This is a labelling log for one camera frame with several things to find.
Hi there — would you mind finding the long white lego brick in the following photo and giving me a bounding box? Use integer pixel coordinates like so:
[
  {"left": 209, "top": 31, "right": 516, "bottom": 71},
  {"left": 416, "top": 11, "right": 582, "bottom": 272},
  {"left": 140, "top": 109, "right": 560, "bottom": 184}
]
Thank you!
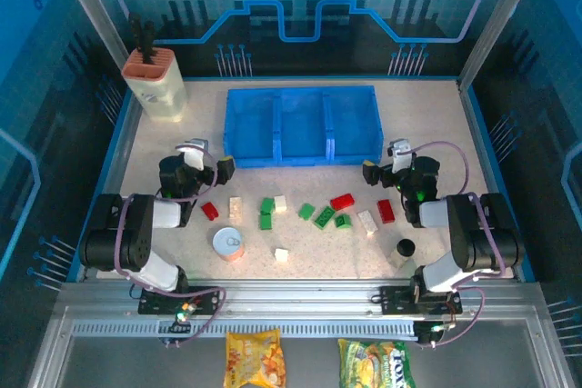
[
  {"left": 356, "top": 209, "right": 378, "bottom": 237},
  {"left": 228, "top": 195, "right": 244, "bottom": 224}
]

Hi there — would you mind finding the long red lego brick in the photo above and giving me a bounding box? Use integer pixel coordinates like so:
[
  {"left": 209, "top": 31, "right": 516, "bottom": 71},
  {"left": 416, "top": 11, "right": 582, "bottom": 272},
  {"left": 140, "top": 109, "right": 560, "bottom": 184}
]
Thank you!
[
  {"left": 376, "top": 198, "right": 396, "bottom": 224},
  {"left": 329, "top": 193, "right": 356, "bottom": 211}
]

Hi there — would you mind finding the long green lego brick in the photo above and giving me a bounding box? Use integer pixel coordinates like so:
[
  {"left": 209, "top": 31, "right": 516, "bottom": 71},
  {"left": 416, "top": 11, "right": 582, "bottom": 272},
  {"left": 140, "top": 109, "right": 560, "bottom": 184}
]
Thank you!
[{"left": 313, "top": 206, "right": 337, "bottom": 229}]

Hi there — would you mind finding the blue three-compartment bin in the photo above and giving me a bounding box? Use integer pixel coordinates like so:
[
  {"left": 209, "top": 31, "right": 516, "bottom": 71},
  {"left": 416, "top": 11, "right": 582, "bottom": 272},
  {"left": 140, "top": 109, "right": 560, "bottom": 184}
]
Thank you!
[{"left": 222, "top": 85, "right": 386, "bottom": 170}]

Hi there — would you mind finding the tin can with pull tab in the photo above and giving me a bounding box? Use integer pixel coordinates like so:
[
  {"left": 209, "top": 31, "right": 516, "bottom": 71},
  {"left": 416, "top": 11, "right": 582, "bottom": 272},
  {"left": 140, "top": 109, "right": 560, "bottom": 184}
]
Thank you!
[{"left": 212, "top": 226, "right": 246, "bottom": 264}]

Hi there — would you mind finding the small bottle with black cap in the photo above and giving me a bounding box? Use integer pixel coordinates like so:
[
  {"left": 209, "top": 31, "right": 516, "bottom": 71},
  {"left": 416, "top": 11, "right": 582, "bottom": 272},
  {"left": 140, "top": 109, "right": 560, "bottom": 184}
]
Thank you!
[{"left": 389, "top": 237, "right": 417, "bottom": 271}]

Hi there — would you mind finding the cream and peach knife block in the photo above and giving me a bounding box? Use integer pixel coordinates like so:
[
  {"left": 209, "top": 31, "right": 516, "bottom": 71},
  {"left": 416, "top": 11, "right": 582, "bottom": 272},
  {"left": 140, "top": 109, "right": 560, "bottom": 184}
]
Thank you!
[{"left": 121, "top": 46, "right": 189, "bottom": 124}]

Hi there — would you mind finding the small LED circuit board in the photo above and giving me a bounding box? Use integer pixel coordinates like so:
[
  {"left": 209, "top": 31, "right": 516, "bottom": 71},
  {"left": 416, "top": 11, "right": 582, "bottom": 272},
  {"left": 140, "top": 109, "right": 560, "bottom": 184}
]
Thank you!
[
  {"left": 172, "top": 299, "right": 201, "bottom": 323},
  {"left": 425, "top": 319, "right": 456, "bottom": 338}
]

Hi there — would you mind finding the yellow chip bag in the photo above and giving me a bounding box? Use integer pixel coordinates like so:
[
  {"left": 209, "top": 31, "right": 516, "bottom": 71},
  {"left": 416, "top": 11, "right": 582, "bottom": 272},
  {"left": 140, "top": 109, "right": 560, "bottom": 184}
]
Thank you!
[{"left": 224, "top": 328, "right": 287, "bottom": 388}]

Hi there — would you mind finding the green snack bag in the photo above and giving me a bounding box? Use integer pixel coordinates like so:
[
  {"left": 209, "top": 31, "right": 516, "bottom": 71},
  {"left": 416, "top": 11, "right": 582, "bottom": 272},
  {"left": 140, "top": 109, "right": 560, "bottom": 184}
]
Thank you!
[{"left": 336, "top": 337, "right": 418, "bottom": 388}]

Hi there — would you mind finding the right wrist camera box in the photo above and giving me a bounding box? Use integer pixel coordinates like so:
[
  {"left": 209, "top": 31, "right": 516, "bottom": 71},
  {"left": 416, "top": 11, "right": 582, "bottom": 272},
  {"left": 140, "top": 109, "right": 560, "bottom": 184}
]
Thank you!
[{"left": 386, "top": 137, "right": 416, "bottom": 174}]

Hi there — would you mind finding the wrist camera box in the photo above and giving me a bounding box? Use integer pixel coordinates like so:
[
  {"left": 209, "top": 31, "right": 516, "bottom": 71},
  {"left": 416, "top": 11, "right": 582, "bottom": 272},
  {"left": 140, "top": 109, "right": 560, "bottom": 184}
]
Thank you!
[
  {"left": 175, "top": 137, "right": 209, "bottom": 172},
  {"left": 386, "top": 137, "right": 416, "bottom": 174}
]

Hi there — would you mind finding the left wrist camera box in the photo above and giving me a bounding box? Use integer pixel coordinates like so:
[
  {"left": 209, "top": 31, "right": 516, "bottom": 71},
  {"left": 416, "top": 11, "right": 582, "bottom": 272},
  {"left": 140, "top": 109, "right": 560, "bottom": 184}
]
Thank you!
[{"left": 175, "top": 137, "right": 209, "bottom": 172}]

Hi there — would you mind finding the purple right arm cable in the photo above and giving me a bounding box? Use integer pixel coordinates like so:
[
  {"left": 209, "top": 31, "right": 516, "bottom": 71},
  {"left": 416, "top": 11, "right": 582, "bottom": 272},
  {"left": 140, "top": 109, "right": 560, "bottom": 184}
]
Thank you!
[{"left": 406, "top": 141, "right": 508, "bottom": 348}]

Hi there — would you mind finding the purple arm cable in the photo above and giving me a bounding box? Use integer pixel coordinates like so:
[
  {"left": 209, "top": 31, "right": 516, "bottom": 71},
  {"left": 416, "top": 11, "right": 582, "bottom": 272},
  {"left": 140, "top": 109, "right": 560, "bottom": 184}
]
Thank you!
[
  {"left": 113, "top": 144, "right": 227, "bottom": 348},
  {"left": 406, "top": 141, "right": 508, "bottom": 348}
]

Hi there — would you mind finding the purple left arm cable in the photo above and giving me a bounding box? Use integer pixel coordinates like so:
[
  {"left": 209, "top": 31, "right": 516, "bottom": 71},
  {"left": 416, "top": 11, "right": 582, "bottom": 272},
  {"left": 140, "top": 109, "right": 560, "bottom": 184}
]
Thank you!
[{"left": 113, "top": 144, "right": 227, "bottom": 348}]

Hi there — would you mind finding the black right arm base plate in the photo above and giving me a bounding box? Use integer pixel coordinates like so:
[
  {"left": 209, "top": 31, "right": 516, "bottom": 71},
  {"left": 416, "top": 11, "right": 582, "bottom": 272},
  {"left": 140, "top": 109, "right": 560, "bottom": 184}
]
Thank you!
[{"left": 379, "top": 285, "right": 464, "bottom": 316}]

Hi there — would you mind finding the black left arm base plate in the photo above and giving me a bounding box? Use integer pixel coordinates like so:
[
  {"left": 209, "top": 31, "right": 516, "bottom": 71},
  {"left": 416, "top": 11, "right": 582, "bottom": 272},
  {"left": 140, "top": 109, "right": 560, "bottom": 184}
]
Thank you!
[{"left": 137, "top": 285, "right": 220, "bottom": 316}]

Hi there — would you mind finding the aluminium frame beam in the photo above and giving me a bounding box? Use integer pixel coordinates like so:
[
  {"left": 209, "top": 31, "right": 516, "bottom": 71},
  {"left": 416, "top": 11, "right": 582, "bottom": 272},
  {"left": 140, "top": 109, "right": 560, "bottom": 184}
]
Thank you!
[{"left": 54, "top": 278, "right": 545, "bottom": 316}]

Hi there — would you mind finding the black knife handle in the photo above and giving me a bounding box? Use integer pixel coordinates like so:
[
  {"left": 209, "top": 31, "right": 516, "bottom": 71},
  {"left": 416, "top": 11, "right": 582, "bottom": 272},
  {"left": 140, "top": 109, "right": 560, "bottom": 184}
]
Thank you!
[
  {"left": 143, "top": 19, "right": 156, "bottom": 65},
  {"left": 127, "top": 12, "right": 146, "bottom": 65}
]

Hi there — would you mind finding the slotted grey cable duct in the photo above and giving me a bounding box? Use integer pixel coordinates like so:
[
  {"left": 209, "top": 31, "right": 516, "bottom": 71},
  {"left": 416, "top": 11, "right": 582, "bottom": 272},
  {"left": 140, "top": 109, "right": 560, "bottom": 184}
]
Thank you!
[{"left": 71, "top": 319, "right": 422, "bottom": 339}]

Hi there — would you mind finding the aluminium frame post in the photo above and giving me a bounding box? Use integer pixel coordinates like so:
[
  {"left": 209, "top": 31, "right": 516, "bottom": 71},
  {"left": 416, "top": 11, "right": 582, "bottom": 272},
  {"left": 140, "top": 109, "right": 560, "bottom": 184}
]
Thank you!
[
  {"left": 48, "top": 0, "right": 133, "bottom": 72},
  {"left": 457, "top": 0, "right": 547, "bottom": 89}
]

